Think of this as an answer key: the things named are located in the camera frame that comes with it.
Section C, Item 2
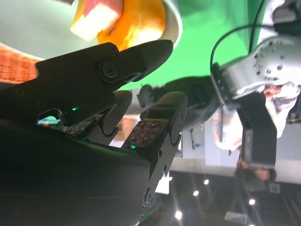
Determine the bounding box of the green tablecloth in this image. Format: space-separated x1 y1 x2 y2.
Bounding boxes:
122 0 280 91

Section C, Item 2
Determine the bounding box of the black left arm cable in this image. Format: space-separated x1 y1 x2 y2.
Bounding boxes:
209 0 280 71

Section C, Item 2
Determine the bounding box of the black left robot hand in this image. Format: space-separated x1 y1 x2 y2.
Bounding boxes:
138 75 226 131

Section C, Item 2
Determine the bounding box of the person in white shirt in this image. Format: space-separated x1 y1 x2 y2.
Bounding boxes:
210 80 301 191

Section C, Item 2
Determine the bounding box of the yellow and pink cake slice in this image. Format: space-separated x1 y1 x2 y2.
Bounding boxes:
70 0 124 42

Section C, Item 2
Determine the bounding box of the pale grey-green bowl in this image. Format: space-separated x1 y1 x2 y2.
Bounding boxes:
0 0 183 62

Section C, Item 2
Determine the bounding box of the orange wicker basket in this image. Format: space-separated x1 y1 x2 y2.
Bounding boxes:
0 43 40 83

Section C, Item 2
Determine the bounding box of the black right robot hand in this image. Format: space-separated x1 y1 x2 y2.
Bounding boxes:
0 40 189 226

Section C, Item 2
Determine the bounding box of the long orange striped bread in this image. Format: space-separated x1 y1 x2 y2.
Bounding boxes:
97 0 166 51

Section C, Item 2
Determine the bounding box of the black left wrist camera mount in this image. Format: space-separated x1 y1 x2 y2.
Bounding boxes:
235 91 277 169

